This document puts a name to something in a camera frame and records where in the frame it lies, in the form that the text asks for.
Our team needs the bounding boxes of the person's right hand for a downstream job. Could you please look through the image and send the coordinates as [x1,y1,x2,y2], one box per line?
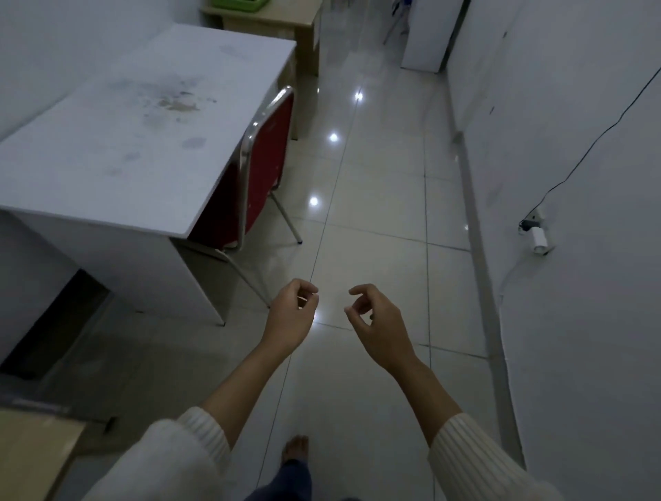
[344,283,417,373]

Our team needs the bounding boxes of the person's left hand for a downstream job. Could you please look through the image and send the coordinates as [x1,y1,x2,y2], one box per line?
[261,279,320,357]

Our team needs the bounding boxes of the person's left forearm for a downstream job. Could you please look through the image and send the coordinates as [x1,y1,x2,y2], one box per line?
[85,343,296,501]

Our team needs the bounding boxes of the person's right forearm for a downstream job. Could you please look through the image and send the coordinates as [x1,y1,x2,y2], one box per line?
[394,359,566,501]

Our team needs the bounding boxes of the person's bare foot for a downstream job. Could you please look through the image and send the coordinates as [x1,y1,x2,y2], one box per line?
[281,435,311,465]

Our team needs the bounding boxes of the person's blue trouser leg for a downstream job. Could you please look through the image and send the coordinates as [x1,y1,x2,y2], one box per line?
[253,458,362,501]

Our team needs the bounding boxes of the white table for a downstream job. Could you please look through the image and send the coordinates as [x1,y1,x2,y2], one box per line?
[0,23,297,327]

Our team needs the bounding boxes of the light wooden table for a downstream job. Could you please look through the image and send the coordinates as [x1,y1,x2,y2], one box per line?
[200,0,324,78]

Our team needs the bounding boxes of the white cabinet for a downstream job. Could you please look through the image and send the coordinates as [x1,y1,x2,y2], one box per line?
[401,0,472,73]

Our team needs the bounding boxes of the green plastic tray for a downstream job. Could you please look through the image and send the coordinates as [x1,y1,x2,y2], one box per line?
[209,0,271,11]

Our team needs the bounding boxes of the brown cardboard box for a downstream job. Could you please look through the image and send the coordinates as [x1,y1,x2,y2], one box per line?
[0,407,87,501]

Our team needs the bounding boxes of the red chair with metal frame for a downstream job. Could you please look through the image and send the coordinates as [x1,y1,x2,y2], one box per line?
[187,85,304,309]

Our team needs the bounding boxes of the white wall adapter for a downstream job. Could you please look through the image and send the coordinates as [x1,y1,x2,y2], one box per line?
[519,209,556,257]

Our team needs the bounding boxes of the black cable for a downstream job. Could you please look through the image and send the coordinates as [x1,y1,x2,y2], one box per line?
[521,67,661,229]

